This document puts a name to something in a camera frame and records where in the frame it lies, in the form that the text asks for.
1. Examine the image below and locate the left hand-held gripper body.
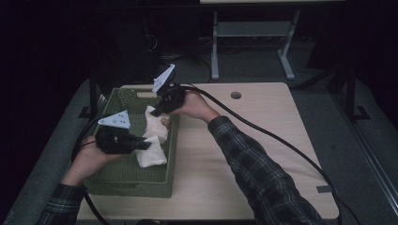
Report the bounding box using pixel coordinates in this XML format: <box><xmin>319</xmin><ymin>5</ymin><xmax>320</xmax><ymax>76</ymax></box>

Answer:
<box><xmin>94</xmin><ymin>110</ymin><xmax>138</xmax><ymax>156</ymax></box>

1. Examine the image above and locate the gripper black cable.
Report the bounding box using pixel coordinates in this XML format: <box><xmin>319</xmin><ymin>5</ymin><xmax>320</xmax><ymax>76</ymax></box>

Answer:
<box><xmin>168</xmin><ymin>83</ymin><xmax>344</xmax><ymax>225</ymax></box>
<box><xmin>70</xmin><ymin>115</ymin><xmax>111</xmax><ymax>225</ymax></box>

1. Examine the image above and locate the tangle of black floor cables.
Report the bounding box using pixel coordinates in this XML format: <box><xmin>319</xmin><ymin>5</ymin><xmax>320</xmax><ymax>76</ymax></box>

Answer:
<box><xmin>142</xmin><ymin>32</ymin><xmax>214</xmax><ymax>84</ymax></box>

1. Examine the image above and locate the person's right hand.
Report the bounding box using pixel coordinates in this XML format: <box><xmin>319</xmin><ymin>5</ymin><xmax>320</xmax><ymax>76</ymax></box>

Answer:
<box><xmin>170</xmin><ymin>90</ymin><xmax>221</xmax><ymax>125</ymax></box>

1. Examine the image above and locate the white towel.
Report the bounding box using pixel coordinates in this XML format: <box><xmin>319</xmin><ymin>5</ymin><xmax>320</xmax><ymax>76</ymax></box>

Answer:
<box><xmin>134</xmin><ymin>105</ymin><xmax>172</xmax><ymax>170</ymax></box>

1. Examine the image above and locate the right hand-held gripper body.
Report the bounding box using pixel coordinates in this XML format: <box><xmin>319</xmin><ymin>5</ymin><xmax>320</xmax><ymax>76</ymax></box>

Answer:
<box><xmin>151</xmin><ymin>63</ymin><xmax>188</xmax><ymax>114</ymax></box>

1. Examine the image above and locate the person's left hand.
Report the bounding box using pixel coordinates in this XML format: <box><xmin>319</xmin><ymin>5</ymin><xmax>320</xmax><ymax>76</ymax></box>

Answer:
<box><xmin>64</xmin><ymin>139</ymin><xmax>127</xmax><ymax>180</ymax></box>

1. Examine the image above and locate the green woven basket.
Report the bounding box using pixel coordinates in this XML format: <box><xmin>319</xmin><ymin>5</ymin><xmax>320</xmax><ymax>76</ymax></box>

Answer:
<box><xmin>83</xmin><ymin>87</ymin><xmax>181</xmax><ymax>199</ymax></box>

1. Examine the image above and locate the black metal stand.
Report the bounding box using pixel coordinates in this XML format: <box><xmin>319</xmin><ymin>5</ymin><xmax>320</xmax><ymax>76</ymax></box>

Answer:
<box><xmin>78</xmin><ymin>68</ymin><xmax>99</xmax><ymax>122</ymax></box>
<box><xmin>344</xmin><ymin>65</ymin><xmax>372</xmax><ymax>124</ymax></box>

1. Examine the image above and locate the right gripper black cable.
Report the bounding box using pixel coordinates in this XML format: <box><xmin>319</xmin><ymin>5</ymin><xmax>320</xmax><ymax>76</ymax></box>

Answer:
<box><xmin>168</xmin><ymin>83</ymin><xmax>344</xmax><ymax>225</ymax></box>

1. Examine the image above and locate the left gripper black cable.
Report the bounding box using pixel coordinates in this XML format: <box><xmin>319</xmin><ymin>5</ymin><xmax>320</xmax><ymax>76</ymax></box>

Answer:
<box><xmin>70</xmin><ymin>115</ymin><xmax>111</xmax><ymax>225</ymax></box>

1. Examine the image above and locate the white metal table frame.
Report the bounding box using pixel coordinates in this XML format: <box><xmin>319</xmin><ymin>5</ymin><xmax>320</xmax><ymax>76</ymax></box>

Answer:
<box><xmin>200</xmin><ymin>0</ymin><xmax>345</xmax><ymax>82</ymax></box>

